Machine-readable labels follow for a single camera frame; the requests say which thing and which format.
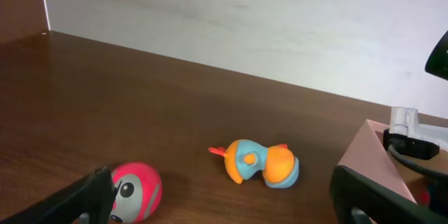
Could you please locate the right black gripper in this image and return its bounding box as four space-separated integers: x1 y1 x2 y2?
383 129 440 160

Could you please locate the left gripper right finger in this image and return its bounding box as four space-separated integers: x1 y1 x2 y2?
330 165 447 224

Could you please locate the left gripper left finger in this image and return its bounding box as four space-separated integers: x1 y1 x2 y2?
1 167 117 224

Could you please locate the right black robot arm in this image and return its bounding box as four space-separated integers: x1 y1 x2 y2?
383 34 447 160

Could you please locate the white open cardboard box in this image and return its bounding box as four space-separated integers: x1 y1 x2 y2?
339 120 447 207

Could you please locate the red ball with eye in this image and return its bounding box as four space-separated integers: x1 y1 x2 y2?
109 162 162 223

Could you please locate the orange and blue duck toy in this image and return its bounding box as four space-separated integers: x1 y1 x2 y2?
209 139 300 188

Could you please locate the right black cable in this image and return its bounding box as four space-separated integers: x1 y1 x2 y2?
387 144 448 183

